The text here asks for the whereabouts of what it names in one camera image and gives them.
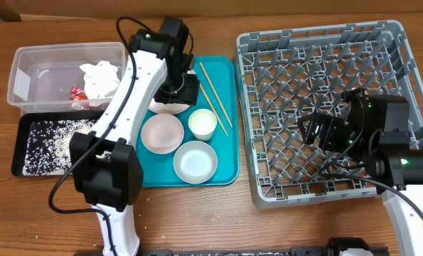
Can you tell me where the white plate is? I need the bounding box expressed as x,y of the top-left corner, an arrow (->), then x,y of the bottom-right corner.
147,69 -> 200,115

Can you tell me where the white cup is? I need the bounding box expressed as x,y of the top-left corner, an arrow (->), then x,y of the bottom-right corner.
188,109 -> 218,141

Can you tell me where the pink bowl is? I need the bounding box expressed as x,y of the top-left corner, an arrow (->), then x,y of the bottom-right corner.
141,114 -> 185,154

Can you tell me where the grey bowl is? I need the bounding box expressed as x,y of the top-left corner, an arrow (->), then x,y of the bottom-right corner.
173,141 -> 218,184

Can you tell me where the white napkin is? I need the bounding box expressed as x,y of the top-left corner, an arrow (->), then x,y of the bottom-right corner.
80,60 -> 120,100

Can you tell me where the red snack wrapper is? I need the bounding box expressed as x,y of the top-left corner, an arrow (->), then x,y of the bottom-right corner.
70,87 -> 87,101

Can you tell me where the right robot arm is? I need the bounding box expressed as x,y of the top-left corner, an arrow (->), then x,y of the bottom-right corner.
297,87 -> 423,255

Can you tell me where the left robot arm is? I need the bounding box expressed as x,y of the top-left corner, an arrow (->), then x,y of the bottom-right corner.
48,17 -> 199,255

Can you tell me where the upper wooden chopstick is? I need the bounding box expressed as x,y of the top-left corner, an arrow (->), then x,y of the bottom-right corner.
199,62 -> 233,128

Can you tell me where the teal serving tray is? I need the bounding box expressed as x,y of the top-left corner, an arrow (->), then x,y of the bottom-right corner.
135,56 -> 239,187

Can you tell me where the grey dish rack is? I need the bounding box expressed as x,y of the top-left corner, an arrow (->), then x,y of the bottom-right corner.
235,20 -> 423,209

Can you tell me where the clear plastic bin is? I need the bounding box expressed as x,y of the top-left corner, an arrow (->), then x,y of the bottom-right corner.
7,42 -> 127,113

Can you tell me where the rice pile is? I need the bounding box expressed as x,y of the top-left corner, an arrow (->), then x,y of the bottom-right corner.
21,119 -> 96,176

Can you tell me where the black tray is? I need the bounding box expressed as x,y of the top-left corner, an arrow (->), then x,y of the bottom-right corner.
11,110 -> 104,176

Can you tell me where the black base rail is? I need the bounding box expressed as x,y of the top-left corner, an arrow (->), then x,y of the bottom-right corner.
136,238 -> 390,256

